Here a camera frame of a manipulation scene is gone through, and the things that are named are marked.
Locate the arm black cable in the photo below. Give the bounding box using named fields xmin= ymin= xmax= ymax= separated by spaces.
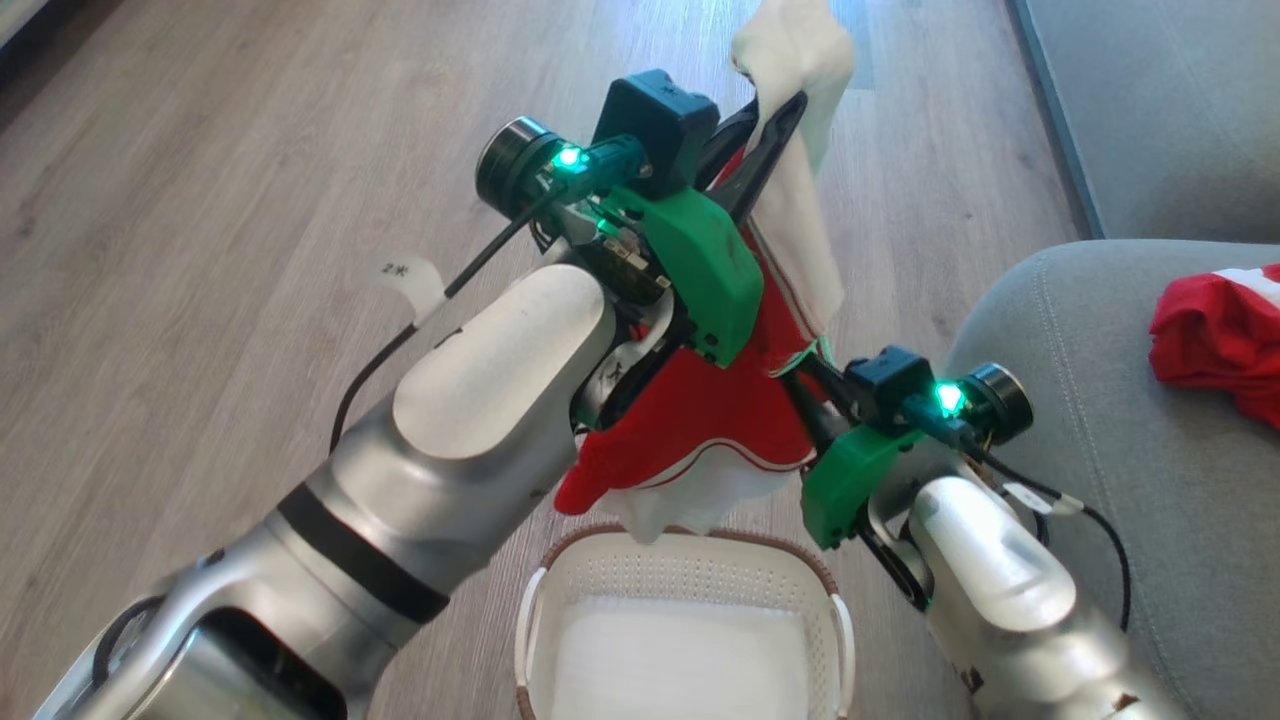
xmin=958 ymin=440 xmax=1133 ymax=633
xmin=329 ymin=188 xmax=561 ymax=453

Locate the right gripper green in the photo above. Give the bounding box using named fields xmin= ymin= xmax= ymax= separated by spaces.
xmin=782 ymin=352 xmax=928 ymax=552

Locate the grey floor rug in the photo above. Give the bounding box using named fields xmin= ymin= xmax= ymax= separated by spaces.
xmin=1008 ymin=0 xmax=1280 ymax=243

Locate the white perforated laundry basket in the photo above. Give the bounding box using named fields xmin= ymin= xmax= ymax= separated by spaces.
xmin=513 ymin=524 xmax=858 ymax=720

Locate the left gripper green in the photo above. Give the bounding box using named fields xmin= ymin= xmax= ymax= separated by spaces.
xmin=543 ymin=91 xmax=810 ymax=370

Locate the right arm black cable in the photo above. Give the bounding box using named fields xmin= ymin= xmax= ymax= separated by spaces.
xmin=958 ymin=440 xmax=1133 ymax=633

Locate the grey fabric sofa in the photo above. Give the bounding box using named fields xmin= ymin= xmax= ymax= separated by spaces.
xmin=943 ymin=238 xmax=1280 ymax=720

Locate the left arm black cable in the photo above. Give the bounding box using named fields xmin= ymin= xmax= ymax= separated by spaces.
xmin=329 ymin=188 xmax=561 ymax=453

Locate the red white garment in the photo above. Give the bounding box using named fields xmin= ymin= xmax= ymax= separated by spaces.
xmin=1148 ymin=264 xmax=1280 ymax=433
xmin=553 ymin=0 xmax=859 ymax=546

